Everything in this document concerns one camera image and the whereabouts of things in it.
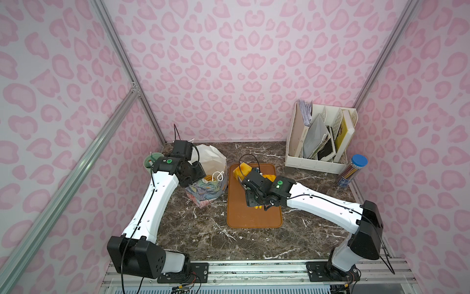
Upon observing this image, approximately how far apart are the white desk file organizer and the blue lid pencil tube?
0.05m

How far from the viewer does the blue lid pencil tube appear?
870 millimetres

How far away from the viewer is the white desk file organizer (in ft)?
3.13
